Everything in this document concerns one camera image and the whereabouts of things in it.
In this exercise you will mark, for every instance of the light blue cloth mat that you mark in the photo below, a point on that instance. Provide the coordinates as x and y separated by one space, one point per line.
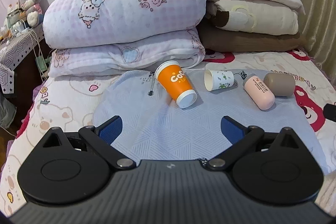
154 127

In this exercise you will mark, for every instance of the beige striped curtain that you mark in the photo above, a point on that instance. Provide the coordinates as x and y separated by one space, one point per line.
318 27

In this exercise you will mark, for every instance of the cream folded blanket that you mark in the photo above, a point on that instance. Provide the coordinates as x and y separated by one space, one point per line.
253 16

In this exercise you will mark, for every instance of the cartoon bear bed sheet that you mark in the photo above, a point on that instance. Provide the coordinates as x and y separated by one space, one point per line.
69 102

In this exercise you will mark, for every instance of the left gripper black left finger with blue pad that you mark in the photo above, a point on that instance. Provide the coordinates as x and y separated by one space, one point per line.
100 139

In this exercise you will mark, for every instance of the white floral paper cup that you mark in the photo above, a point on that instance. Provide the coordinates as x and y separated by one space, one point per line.
215 80

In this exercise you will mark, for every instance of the black device at right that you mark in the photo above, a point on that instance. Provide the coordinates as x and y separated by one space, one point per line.
329 112

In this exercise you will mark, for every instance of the orange paper cup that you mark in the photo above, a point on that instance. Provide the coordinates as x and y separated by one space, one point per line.
172 78

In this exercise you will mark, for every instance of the grey bunny plush toy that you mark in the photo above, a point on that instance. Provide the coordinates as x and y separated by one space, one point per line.
33 11

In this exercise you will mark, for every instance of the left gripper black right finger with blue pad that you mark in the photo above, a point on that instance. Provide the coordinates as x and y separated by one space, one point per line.
242 138

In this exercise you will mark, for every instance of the nightstand with patterned cloth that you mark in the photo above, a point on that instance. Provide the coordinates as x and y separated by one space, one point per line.
20 73

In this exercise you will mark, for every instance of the pink plastic cup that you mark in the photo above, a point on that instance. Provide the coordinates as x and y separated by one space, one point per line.
259 92

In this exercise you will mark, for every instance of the pink checked folded quilt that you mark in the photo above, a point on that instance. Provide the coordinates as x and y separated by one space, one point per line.
108 37

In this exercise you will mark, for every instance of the taupe plastic cup lid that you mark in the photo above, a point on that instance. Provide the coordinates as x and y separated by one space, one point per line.
280 85

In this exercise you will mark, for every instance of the clutter on nightstand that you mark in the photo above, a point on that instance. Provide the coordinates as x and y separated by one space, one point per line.
15 23

